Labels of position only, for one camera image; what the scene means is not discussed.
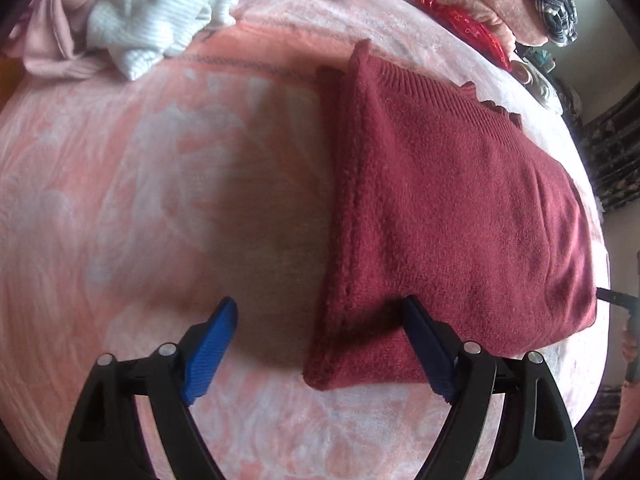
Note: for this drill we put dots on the dark floral curtain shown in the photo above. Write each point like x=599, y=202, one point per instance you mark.
x=615, y=160

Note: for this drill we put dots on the white striped garment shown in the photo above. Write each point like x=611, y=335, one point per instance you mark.
x=145, y=20

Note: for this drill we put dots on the dark red knit sweater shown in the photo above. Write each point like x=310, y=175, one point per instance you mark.
x=450, y=210

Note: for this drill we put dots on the pink floral bed sheet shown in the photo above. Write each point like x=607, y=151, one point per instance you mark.
x=150, y=210

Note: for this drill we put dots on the red embroidered pouch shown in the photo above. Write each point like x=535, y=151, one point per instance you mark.
x=470, y=27

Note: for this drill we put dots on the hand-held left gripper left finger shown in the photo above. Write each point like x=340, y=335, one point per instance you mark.
x=210, y=355

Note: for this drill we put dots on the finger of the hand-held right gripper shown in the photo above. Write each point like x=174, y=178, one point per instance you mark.
x=617, y=296

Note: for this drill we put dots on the pink garment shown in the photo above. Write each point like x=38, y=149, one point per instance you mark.
x=50, y=25

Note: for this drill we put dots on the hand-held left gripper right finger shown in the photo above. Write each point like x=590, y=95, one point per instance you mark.
x=430, y=355

